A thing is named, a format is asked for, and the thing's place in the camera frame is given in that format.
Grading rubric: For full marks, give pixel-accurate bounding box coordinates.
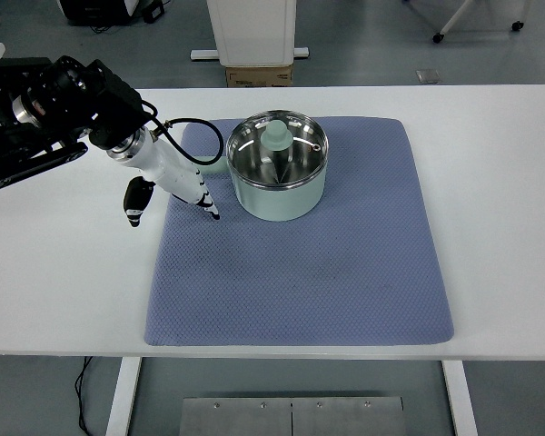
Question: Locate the white table leg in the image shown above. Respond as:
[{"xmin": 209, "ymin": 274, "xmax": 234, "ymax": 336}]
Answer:
[
  {"xmin": 105, "ymin": 357, "xmax": 143, "ymax": 436},
  {"xmin": 441, "ymin": 361, "xmax": 479, "ymax": 436}
]

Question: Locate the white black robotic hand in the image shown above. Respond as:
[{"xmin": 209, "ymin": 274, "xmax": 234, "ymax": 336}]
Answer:
[{"xmin": 107, "ymin": 128, "xmax": 220, "ymax": 227}]

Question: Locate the right white table leg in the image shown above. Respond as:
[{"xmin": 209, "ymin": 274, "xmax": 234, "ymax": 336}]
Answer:
[{"xmin": 441, "ymin": 361, "xmax": 479, "ymax": 436}]

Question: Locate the metal floor plate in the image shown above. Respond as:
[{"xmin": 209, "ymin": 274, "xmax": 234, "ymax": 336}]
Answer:
[{"xmin": 179, "ymin": 397, "xmax": 407, "ymax": 435}]

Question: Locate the grey floor socket cover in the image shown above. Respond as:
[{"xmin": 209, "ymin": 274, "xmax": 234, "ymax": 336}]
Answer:
[{"xmin": 416, "ymin": 69, "xmax": 441, "ymax": 84}]

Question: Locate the glass lid with green knob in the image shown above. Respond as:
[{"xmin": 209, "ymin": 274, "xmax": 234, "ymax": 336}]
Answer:
[{"xmin": 226, "ymin": 110, "xmax": 329, "ymax": 191}]

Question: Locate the wheeled white frame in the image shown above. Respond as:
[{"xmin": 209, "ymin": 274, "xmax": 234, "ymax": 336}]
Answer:
[{"xmin": 408, "ymin": 0, "xmax": 526, "ymax": 45}]

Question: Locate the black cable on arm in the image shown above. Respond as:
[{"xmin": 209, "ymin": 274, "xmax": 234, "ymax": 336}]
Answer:
[{"xmin": 140, "ymin": 99, "xmax": 224, "ymax": 166}]

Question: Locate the green pot with handle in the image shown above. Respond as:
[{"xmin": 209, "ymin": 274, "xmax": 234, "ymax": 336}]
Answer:
[{"xmin": 185, "ymin": 109, "xmax": 330, "ymax": 223}]

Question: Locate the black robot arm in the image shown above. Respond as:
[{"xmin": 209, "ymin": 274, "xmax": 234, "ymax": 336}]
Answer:
[{"xmin": 0, "ymin": 55, "xmax": 151, "ymax": 189}]

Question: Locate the black floor cable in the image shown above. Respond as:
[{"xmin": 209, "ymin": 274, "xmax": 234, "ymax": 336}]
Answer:
[{"xmin": 74, "ymin": 357, "xmax": 94, "ymax": 436}]

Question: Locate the cardboard box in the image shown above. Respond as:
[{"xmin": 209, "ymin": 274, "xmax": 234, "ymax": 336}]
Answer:
[{"xmin": 225, "ymin": 64, "xmax": 293, "ymax": 88}]

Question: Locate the black equipment on floor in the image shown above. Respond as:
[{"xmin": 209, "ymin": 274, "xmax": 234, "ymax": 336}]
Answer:
[{"xmin": 57, "ymin": 0, "xmax": 169, "ymax": 27}]

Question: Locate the left white table leg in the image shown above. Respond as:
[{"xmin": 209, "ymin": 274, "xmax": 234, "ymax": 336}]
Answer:
[{"xmin": 105, "ymin": 357, "xmax": 143, "ymax": 436}]

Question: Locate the blue quilted mat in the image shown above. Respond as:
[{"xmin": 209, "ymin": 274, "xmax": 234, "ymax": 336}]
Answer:
[{"xmin": 144, "ymin": 117, "xmax": 454, "ymax": 346}]

